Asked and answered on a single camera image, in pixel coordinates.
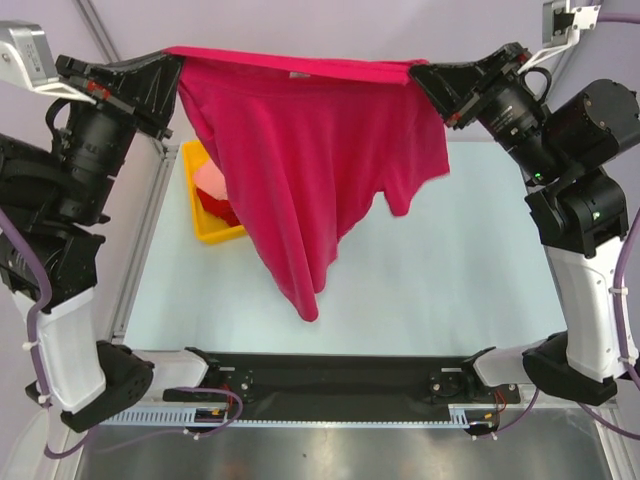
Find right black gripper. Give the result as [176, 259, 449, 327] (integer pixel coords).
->
[412, 41, 570, 184]

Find magenta t shirt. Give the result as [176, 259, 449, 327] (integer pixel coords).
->
[171, 46, 450, 322]

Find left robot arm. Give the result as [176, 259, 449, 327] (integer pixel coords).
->
[1, 52, 221, 433]

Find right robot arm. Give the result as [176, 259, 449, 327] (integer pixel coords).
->
[409, 43, 639, 406]

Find light pink t shirt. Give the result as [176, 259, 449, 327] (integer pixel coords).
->
[193, 160, 228, 200]

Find red t shirt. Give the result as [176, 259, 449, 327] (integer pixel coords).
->
[196, 188, 241, 227]

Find yellow plastic bin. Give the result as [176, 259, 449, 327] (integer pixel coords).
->
[181, 140, 250, 246]

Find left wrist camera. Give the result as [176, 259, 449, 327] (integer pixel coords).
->
[1, 20, 96, 104]

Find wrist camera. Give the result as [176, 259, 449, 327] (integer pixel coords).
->
[518, 0, 601, 74]
[1, 20, 96, 104]

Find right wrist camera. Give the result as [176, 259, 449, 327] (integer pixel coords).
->
[518, 0, 601, 74]

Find left aluminium frame post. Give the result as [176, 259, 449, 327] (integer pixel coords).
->
[74, 0, 179, 341]

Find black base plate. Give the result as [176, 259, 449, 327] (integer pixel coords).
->
[163, 352, 521, 409]

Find white slotted cable duct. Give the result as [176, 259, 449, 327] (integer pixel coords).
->
[99, 403, 521, 429]

